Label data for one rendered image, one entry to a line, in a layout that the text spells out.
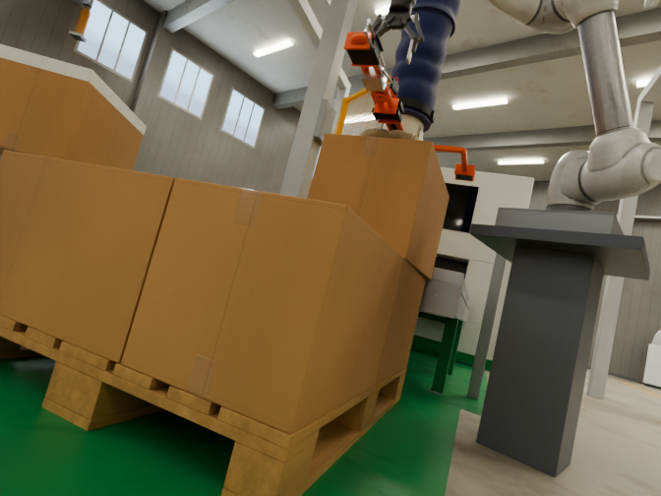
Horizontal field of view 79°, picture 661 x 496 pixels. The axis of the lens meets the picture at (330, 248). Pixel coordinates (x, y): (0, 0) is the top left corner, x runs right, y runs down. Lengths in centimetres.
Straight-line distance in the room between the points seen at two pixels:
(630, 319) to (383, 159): 1194
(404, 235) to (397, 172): 22
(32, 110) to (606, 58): 207
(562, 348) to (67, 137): 197
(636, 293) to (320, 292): 1259
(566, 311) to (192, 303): 118
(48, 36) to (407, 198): 883
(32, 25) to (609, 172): 925
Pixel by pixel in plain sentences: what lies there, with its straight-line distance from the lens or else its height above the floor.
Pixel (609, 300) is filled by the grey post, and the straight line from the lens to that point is 489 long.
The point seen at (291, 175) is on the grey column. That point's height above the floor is 115.
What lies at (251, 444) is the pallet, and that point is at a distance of 77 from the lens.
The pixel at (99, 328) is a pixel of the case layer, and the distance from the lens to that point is 99.
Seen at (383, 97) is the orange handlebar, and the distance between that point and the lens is 144.
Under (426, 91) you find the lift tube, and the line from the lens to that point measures 177.
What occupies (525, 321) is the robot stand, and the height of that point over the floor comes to 45.
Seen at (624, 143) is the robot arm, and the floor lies 105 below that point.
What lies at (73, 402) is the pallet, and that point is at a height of 4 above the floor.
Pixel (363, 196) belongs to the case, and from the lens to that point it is 138.
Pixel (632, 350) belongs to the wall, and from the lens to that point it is 1300.
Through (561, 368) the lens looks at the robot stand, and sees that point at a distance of 153.
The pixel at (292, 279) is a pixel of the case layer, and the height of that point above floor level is 39.
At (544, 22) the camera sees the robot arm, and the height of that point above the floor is 149.
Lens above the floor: 39
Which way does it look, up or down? 6 degrees up
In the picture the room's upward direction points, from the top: 14 degrees clockwise
